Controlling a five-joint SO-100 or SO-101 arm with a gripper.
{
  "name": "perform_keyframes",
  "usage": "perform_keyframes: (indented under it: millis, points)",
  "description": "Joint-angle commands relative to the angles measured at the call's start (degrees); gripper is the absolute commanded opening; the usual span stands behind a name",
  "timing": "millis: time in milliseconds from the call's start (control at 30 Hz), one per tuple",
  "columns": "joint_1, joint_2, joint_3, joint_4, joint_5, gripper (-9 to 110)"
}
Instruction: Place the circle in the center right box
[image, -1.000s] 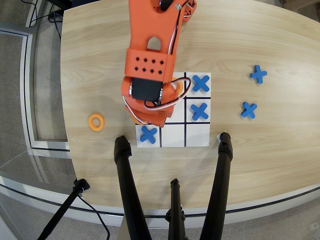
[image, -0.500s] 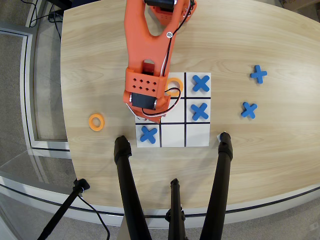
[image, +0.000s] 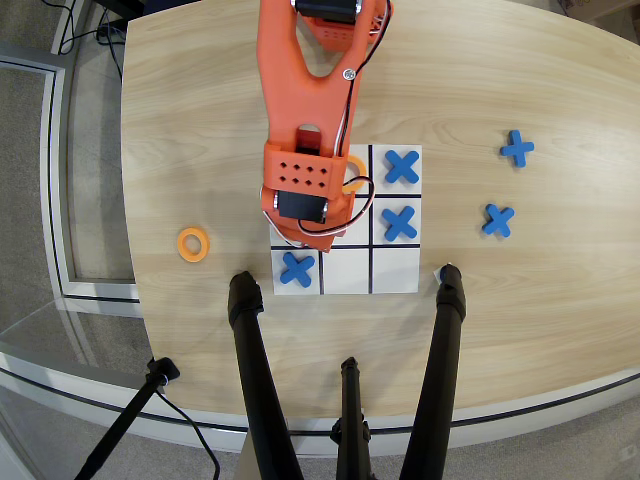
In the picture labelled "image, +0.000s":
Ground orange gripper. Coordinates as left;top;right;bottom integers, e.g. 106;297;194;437
258;184;357;253

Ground black floor cables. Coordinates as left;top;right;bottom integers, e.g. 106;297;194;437
49;0;127;84

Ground white tic-tac-toe board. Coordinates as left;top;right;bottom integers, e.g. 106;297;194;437
268;144;424;296

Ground black stand cable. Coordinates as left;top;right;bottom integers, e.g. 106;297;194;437
153;388;222;480

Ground black stand pole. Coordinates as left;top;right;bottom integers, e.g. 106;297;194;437
73;356;181;480

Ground blue foam cross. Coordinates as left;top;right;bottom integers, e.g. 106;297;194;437
380;205;419;242
383;149;421;184
500;129;536;169
278;251;317;290
481;203;516;238

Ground orange foam ring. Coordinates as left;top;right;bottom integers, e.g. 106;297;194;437
176;227;211;263
342;154;369;193

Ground white floor frame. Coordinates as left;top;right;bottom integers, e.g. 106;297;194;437
0;54;144;304

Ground thin black tripod leg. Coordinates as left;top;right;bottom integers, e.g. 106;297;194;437
329;355;374;480

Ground thick black tripod leg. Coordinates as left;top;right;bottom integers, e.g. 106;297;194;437
398;263;468;480
227;270;305;480

